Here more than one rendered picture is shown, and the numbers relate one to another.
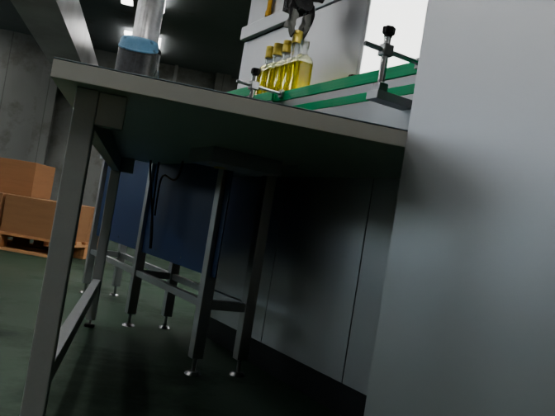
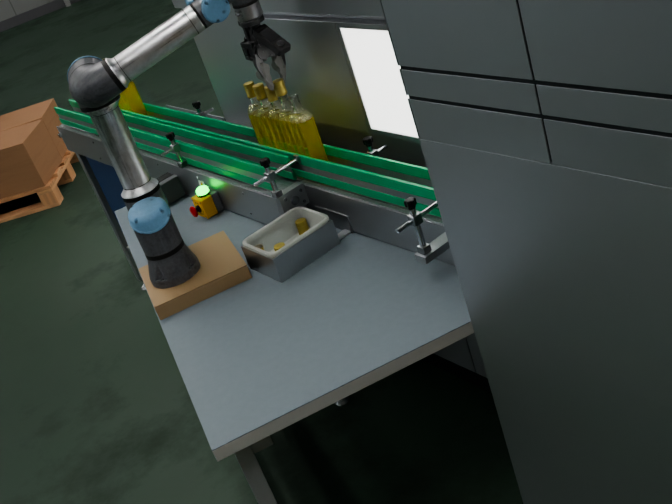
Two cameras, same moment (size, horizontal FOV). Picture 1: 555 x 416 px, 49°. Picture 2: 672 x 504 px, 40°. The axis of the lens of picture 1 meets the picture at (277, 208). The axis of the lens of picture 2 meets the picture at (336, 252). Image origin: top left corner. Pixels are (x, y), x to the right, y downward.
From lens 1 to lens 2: 158 cm
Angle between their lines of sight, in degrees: 30
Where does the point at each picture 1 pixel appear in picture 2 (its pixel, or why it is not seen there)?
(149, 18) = (131, 166)
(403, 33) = (399, 89)
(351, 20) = (328, 50)
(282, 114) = (378, 374)
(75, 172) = (261, 486)
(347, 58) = (343, 92)
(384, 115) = (431, 235)
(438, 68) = (481, 298)
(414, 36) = not seen: hidden behind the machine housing
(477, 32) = (503, 288)
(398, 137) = (467, 329)
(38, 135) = not seen: outside the picture
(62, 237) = not seen: outside the picture
